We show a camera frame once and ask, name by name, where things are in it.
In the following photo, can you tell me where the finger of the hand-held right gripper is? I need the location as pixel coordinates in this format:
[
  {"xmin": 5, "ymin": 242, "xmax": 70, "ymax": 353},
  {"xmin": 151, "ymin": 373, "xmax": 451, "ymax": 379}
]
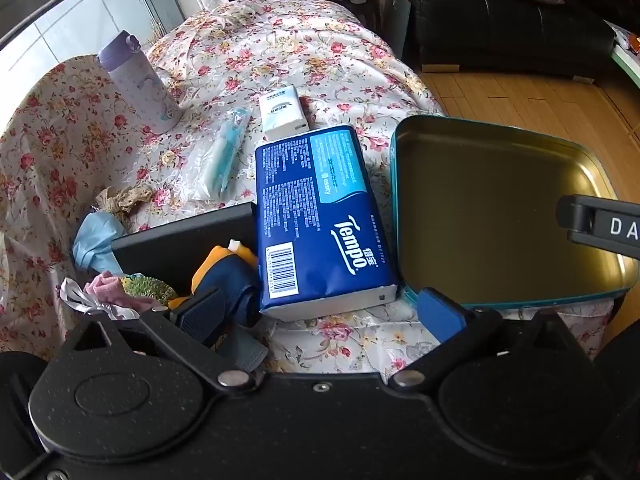
[{"xmin": 556, "ymin": 194, "xmax": 640, "ymax": 261}]

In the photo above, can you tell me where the green textured cloth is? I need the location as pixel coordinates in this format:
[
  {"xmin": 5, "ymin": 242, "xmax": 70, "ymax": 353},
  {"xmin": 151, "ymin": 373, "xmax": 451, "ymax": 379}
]
[{"xmin": 120, "ymin": 272, "xmax": 178, "ymax": 306}]

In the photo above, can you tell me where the teal metal tin box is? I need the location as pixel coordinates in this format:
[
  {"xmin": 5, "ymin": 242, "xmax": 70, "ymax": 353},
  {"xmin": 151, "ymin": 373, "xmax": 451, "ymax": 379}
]
[{"xmin": 389, "ymin": 115, "xmax": 640, "ymax": 308}]

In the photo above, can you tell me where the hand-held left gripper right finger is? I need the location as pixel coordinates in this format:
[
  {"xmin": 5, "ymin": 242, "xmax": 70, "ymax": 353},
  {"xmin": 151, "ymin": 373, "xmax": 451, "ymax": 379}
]
[{"xmin": 387, "ymin": 287, "xmax": 598, "ymax": 393}]

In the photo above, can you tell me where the grey-blue face mask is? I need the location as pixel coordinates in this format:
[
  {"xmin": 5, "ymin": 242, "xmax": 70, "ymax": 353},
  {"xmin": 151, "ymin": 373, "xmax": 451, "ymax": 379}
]
[{"xmin": 215, "ymin": 330, "xmax": 271, "ymax": 373}]

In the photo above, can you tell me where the window frame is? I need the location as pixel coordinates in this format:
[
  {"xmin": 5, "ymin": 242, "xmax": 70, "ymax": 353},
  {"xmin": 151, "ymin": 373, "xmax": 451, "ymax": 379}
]
[{"xmin": 0, "ymin": 0, "xmax": 186, "ymax": 51}]

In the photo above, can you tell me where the light blue face mask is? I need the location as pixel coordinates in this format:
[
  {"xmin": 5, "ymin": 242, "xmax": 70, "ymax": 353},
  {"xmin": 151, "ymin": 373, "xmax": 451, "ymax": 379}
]
[{"xmin": 72, "ymin": 211, "xmax": 126, "ymax": 276}]

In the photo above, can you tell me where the beige lace scrunchie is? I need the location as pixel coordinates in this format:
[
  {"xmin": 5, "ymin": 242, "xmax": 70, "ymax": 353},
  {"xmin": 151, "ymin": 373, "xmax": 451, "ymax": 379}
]
[{"xmin": 95, "ymin": 185, "xmax": 153, "ymax": 221}]

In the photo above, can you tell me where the purple thermos bottle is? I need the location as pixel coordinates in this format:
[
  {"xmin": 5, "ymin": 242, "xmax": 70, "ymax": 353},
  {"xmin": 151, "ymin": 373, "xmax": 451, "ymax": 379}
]
[{"xmin": 97, "ymin": 30, "xmax": 183, "ymax": 136}]

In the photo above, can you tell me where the navy and yellow plush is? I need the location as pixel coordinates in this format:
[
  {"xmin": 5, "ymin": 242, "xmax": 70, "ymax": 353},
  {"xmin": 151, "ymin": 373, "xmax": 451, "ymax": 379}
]
[{"xmin": 167, "ymin": 240, "xmax": 261, "ymax": 328}]

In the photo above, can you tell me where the black leather sofa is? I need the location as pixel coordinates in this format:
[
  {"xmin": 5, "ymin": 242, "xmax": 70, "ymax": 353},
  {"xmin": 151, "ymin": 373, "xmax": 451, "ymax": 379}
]
[{"xmin": 387, "ymin": 0, "xmax": 616, "ymax": 73}]

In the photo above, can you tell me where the grey leaning panel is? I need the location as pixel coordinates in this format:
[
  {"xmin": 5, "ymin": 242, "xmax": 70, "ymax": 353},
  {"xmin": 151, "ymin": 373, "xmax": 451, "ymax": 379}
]
[{"xmin": 382, "ymin": 0, "xmax": 412, "ymax": 61}]

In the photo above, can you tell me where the white satin ribbon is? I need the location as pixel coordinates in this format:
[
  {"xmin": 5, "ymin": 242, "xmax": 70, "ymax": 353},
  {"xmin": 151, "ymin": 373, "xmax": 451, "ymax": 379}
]
[{"xmin": 60, "ymin": 277, "xmax": 141, "ymax": 321}]

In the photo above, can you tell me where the blue tissue pack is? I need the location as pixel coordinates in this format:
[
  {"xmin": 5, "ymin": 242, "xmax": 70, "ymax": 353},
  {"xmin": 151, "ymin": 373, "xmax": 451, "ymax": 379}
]
[{"xmin": 254, "ymin": 125, "xmax": 399, "ymax": 322}]

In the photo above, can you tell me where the pale green coffee table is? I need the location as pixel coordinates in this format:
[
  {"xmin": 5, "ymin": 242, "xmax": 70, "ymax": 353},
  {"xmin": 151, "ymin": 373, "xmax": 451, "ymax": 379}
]
[{"xmin": 607, "ymin": 20, "xmax": 640, "ymax": 91}]

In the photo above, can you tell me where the pink cloth pouch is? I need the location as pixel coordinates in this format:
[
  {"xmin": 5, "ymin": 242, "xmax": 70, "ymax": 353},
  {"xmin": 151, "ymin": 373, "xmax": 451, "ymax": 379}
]
[{"xmin": 82, "ymin": 270, "xmax": 156, "ymax": 311}]

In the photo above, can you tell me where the white tissue pack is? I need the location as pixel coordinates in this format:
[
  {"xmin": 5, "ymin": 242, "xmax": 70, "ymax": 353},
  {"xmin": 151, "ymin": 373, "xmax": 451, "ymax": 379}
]
[{"xmin": 257, "ymin": 85, "xmax": 311, "ymax": 142}]

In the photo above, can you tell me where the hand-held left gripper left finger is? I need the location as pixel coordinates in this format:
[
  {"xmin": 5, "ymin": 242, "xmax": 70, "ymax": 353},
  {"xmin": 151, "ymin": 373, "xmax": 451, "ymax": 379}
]
[{"xmin": 65, "ymin": 287, "xmax": 256, "ymax": 393}]

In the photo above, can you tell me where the black storage box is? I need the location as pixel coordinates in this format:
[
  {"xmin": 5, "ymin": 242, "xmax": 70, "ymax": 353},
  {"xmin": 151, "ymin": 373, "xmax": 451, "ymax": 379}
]
[{"xmin": 110, "ymin": 202, "xmax": 258, "ymax": 311}]

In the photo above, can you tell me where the floral bedspread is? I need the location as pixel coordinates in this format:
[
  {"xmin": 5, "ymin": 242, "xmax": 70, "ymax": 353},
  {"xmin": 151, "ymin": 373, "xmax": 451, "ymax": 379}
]
[{"xmin": 0, "ymin": 0, "xmax": 616, "ymax": 376}]

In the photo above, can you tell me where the teal toothbrush clear packet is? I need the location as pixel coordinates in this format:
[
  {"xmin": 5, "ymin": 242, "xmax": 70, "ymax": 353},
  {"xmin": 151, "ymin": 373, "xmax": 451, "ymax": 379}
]
[{"xmin": 192, "ymin": 107, "xmax": 251, "ymax": 206}]

